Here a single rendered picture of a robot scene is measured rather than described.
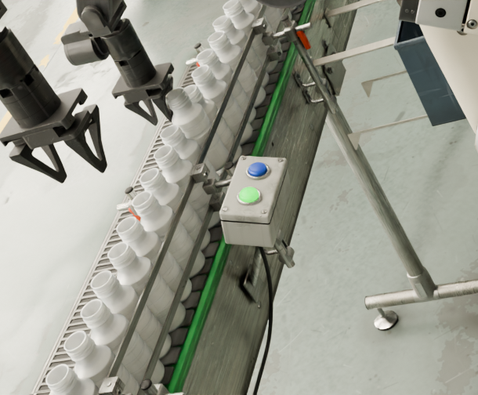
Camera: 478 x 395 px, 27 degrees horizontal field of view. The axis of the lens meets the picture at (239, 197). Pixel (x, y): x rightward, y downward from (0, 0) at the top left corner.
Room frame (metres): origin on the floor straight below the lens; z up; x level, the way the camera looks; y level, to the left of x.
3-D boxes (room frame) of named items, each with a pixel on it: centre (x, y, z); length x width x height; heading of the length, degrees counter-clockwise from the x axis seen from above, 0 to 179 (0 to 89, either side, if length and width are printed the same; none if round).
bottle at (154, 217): (1.37, 0.13, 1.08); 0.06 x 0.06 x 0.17
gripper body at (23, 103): (1.09, 0.14, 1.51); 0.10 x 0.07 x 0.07; 56
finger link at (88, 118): (1.08, 0.13, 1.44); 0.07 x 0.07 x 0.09; 56
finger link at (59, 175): (1.10, 0.16, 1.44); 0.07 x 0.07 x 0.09; 56
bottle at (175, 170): (1.47, 0.07, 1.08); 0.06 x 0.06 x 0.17
